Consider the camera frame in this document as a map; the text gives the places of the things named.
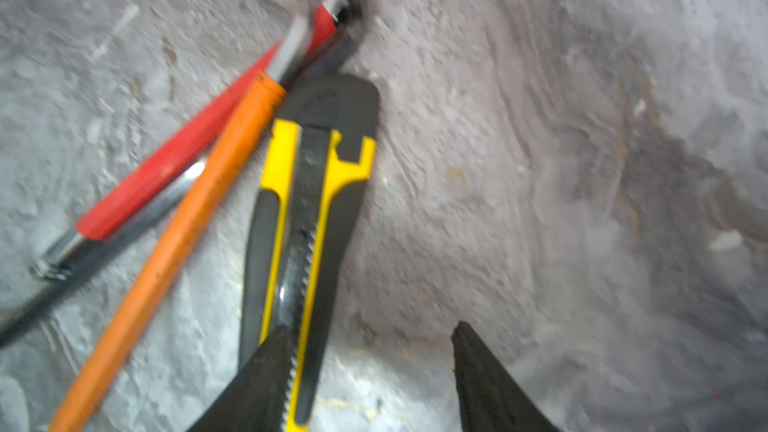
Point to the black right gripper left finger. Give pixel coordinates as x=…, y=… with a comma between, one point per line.
x=254, y=399

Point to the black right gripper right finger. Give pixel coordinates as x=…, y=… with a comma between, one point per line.
x=488, y=396

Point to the yellow black utility knife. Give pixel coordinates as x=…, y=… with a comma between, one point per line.
x=319, y=159

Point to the orange handled screwdriver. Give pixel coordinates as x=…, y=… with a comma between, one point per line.
x=226, y=160

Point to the red handled hex key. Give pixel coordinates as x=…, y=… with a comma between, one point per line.
x=152, y=190

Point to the black hex key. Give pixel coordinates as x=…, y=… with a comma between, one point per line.
x=338, y=24

